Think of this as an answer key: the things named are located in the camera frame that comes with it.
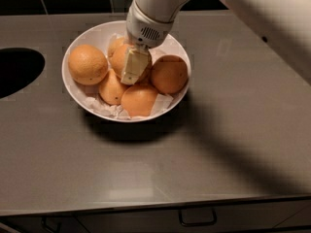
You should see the centre drawer handle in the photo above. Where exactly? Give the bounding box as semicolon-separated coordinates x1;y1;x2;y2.
178;208;218;227

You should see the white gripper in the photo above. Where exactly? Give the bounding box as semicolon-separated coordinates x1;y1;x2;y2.
121;1;173;85

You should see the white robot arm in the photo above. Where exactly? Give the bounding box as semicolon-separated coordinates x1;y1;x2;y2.
126;0;311;83

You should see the drawer handle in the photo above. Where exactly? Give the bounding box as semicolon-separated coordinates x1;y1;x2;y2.
178;208;218;227
41;216;61;233

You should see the white ceramic bowl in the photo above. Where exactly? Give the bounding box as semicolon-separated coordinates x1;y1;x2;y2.
62;20;191;123

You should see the orange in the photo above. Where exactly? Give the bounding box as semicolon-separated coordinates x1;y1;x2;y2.
111;44;152;83
107;37;126;58
68;45;108;85
98;69;128;105
151;55;189;94
121;84;158;117

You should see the white tissue paper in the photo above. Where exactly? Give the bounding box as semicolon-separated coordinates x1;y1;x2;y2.
75;32;175;121

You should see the left drawer handle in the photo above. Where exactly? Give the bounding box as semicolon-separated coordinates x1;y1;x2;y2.
41;216;61;233

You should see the black sink opening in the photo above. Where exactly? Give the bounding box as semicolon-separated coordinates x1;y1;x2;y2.
0;48;45;98

